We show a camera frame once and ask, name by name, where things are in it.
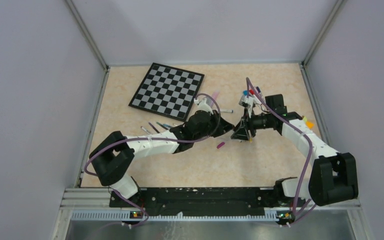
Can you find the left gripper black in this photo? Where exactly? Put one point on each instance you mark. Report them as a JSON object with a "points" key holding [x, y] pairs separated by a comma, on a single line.
{"points": [[224, 127]]}

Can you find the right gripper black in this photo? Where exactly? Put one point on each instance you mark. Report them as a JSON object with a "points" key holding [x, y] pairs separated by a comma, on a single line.
{"points": [[241, 133]]}

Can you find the white marker blue cap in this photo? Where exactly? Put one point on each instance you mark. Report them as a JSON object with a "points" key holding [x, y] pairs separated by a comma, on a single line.
{"points": [[230, 111]]}

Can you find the green gel pen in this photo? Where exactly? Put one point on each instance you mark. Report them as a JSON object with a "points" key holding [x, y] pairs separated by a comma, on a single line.
{"points": [[162, 126]]}

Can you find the purple gel pen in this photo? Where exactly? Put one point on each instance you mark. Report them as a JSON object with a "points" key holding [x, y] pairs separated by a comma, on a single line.
{"points": [[153, 127]]}

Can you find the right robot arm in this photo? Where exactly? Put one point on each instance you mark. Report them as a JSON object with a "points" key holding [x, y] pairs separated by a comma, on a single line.
{"points": [[333, 176]]}

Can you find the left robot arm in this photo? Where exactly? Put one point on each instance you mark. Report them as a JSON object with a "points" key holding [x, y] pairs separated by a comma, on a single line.
{"points": [[112, 158]]}

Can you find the lilac highlighter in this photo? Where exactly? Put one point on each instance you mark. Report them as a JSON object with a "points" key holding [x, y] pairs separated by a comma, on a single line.
{"points": [[214, 96]]}

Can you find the black grey chessboard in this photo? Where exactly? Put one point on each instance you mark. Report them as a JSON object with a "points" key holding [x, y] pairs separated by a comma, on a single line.
{"points": [[167, 91]]}

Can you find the yellow orange block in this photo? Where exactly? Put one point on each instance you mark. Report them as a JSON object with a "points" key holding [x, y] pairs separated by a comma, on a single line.
{"points": [[308, 123]]}

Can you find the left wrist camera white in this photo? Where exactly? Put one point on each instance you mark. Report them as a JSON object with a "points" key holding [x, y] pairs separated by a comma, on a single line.
{"points": [[202, 106]]}

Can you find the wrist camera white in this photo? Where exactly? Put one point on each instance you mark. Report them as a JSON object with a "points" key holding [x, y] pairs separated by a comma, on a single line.
{"points": [[202, 106], [246, 101]]}

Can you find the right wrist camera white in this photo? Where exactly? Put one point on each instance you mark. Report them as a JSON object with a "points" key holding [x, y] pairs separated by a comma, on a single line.
{"points": [[246, 101]]}

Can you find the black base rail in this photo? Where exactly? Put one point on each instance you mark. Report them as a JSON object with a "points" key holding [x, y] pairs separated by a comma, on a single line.
{"points": [[210, 201]]}

